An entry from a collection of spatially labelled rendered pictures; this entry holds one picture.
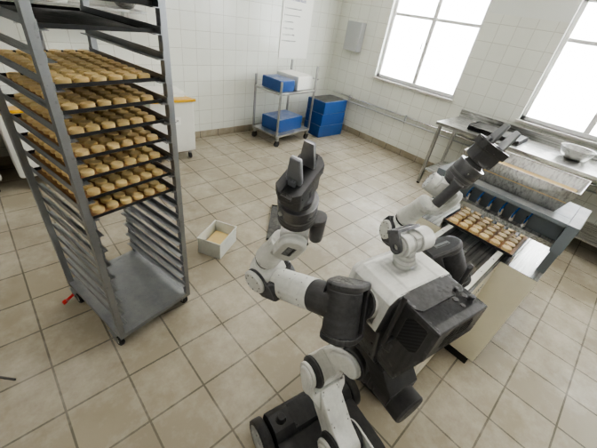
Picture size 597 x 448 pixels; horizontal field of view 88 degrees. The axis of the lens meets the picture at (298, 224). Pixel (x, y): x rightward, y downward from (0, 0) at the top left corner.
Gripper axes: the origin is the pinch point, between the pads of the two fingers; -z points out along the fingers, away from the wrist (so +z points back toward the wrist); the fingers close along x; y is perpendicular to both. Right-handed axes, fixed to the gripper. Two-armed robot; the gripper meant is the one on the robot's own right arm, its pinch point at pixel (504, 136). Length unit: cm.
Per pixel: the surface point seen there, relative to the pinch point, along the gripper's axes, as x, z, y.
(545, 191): -77, 11, 40
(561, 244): -91, 23, 21
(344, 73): -83, 110, 521
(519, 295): -105, 57, 17
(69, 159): 117, 91, 17
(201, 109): 107, 227, 361
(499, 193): -69, 26, 49
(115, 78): 116, 66, 43
